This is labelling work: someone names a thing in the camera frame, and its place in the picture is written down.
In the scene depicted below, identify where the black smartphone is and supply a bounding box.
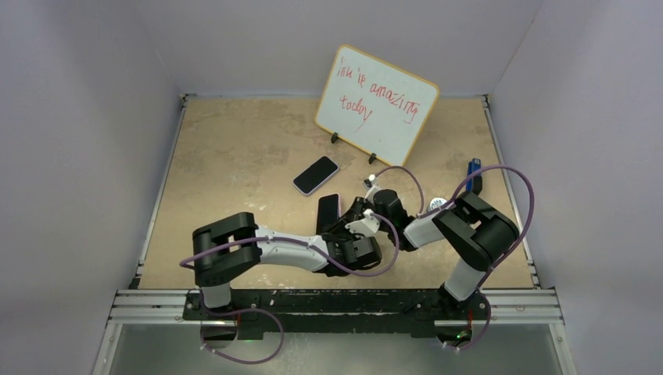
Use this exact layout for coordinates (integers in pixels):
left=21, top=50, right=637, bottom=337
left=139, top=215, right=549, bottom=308
left=316, top=193, right=341, bottom=234

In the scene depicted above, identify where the phone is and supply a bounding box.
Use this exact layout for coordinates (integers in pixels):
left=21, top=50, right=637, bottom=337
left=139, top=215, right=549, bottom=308
left=293, top=156, right=339, bottom=196

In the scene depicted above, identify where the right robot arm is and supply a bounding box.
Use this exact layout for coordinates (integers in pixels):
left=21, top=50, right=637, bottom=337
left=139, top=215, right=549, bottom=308
left=339, top=189, right=520, bottom=318

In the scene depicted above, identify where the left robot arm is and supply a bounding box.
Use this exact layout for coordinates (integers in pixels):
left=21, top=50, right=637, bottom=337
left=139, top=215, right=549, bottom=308
left=181, top=209, right=382, bottom=320

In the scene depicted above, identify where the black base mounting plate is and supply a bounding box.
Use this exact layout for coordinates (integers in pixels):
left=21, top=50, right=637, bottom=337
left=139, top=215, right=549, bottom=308
left=183, top=288, right=489, bottom=341

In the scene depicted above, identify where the yellow framed whiteboard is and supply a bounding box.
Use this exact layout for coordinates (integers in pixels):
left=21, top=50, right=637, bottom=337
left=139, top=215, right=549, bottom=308
left=314, top=45, right=439, bottom=166

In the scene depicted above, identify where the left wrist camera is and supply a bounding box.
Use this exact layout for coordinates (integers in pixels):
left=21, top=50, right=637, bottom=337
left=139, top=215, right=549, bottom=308
left=345, top=209, right=381, bottom=238

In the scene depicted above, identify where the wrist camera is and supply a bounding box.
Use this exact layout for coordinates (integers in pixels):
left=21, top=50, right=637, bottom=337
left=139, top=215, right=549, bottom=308
left=363, top=174, right=382, bottom=202
left=345, top=209, right=381, bottom=238

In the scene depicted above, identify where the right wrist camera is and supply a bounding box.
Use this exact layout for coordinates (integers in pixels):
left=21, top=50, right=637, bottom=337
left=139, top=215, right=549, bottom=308
left=363, top=174, right=382, bottom=202

